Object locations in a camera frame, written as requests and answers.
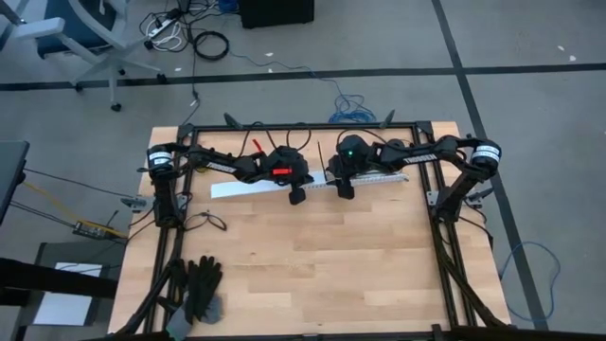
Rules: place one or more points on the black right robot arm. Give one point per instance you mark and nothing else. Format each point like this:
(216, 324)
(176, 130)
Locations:
(421, 158)

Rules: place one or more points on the small black electronics box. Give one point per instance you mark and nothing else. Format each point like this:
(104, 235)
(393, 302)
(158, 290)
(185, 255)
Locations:
(87, 230)

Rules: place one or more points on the black side desk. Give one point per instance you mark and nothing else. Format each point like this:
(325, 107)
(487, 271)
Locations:
(12, 175)

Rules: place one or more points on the black work glove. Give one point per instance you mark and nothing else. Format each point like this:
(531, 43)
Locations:
(179, 322)
(203, 284)

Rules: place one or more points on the white power strip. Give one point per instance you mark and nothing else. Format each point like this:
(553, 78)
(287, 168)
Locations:
(161, 27)

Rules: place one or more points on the grey cabinet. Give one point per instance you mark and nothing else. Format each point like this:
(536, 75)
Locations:
(47, 251)

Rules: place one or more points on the black zip tie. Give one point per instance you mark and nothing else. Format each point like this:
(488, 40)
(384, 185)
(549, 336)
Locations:
(323, 163)

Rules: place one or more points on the grey office chair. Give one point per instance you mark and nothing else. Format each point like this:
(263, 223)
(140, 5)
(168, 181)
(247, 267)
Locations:
(76, 23)

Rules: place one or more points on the black computer case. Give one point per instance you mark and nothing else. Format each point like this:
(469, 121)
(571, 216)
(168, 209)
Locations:
(274, 12)

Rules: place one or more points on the white paper sheet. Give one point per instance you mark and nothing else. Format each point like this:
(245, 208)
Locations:
(66, 308)

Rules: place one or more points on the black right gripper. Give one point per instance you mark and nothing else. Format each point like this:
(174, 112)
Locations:
(352, 158)

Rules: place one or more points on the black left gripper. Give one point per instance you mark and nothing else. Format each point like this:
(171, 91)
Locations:
(289, 168)

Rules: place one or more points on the white raceway cover strip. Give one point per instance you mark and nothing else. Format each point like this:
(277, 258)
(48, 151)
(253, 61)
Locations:
(246, 188)

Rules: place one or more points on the black aluminium frame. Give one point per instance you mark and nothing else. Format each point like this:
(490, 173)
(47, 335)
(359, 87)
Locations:
(426, 237)

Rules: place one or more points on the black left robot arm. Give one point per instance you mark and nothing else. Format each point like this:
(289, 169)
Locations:
(218, 166)

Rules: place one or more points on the black flat crossbar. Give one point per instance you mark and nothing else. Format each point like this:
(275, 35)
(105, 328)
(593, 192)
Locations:
(47, 279)

